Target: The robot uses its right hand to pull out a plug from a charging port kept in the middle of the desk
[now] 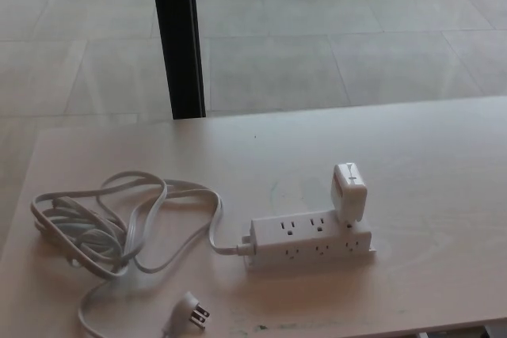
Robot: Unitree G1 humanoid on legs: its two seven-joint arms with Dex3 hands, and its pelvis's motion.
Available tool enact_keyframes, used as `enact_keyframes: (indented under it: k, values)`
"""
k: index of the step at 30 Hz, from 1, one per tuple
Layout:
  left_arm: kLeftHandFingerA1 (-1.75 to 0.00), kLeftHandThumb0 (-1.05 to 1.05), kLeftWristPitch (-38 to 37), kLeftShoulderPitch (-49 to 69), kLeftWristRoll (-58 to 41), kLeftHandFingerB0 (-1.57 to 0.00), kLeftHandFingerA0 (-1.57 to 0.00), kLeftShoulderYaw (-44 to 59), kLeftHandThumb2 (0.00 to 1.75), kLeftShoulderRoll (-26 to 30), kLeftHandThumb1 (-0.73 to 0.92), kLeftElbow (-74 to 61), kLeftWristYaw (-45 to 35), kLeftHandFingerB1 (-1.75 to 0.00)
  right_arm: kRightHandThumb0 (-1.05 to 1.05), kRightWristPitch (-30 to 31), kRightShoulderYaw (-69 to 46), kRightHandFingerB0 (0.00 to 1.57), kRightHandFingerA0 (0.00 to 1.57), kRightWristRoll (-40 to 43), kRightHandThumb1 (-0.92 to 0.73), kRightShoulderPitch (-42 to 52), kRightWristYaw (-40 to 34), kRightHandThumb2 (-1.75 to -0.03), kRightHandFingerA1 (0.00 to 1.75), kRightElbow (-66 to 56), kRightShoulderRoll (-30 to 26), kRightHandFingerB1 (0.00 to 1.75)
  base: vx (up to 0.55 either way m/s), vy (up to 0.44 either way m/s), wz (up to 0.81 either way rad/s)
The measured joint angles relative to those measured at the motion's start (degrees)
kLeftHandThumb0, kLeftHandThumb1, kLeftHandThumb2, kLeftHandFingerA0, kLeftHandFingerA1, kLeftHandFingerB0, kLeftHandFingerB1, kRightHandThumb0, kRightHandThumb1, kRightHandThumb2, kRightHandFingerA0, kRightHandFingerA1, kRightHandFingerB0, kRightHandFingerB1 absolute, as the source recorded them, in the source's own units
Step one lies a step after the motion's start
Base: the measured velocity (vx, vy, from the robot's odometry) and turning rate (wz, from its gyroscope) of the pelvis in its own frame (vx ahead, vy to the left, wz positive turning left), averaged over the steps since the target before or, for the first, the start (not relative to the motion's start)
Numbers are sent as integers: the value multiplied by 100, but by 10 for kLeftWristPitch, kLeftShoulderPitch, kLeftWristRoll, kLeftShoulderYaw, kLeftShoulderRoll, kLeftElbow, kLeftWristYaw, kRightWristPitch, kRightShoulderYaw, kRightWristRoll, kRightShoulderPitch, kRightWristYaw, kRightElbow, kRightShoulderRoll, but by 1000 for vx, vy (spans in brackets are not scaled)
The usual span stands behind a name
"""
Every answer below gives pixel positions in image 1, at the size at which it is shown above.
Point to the white cube charger adapter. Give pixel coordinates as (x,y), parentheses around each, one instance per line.
(348,199)

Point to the white angled three-prong plug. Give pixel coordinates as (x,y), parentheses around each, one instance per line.
(186,310)

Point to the white six-outlet power strip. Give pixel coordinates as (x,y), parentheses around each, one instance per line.
(305,243)

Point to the black vertical window post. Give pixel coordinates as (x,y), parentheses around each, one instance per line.
(178,37)

